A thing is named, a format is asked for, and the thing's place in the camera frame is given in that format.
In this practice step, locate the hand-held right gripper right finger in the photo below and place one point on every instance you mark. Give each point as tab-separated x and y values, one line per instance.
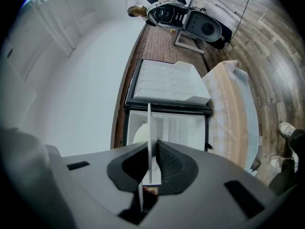
202	194

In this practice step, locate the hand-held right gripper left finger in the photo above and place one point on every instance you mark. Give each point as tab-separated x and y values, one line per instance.
95	190

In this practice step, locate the white round plate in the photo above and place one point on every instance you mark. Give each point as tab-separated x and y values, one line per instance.
150	132

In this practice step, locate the black mini fridge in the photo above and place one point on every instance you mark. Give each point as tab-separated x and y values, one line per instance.
166	85

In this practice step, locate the person's left white shoe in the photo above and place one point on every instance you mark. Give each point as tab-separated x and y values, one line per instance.
280	161

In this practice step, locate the person's white shoe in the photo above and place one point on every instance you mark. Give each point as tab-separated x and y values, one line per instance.
280	161
287	129

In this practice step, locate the person's dark trousers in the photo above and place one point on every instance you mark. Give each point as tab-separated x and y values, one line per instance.
286	166

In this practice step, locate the low table with beige tablecloth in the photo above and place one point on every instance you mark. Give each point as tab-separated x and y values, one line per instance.
228	104

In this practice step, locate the person's right white shoe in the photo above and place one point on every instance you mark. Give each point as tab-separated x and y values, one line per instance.
287	129

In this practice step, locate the grey hard-shell case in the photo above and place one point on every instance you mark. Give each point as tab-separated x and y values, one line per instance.
205	27

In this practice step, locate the white ceiling pipes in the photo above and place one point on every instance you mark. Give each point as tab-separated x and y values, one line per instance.
57	25

